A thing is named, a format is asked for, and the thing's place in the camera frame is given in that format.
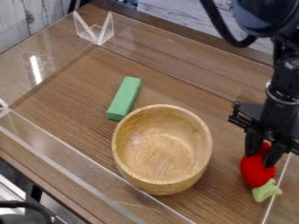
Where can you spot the red plush strawberry toy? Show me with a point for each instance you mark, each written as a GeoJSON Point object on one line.
{"type": "Point", "coordinates": [259, 178]}

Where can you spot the black metal table leg bracket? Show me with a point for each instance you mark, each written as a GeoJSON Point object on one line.
{"type": "Point", "coordinates": [33, 195]}

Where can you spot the wooden bowl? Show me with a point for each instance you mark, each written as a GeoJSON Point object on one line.
{"type": "Point", "coordinates": [161, 147]}

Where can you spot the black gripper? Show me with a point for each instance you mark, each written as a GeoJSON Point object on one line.
{"type": "Point", "coordinates": [271, 121]}

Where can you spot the clear acrylic corner bracket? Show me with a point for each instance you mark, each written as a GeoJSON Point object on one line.
{"type": "Point", "coordinates": [95, 34]}

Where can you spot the green rectangular block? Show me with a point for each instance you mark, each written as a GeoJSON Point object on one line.
{"type": "Point", "coordinates": [124, 98]}

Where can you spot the clear acrylic front wall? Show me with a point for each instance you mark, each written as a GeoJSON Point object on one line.
{"type": "Point", "coordinates": [81, 184]}

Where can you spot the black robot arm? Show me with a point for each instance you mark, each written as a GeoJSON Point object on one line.
{"type": "Point", "coordinates": [265, 19]}

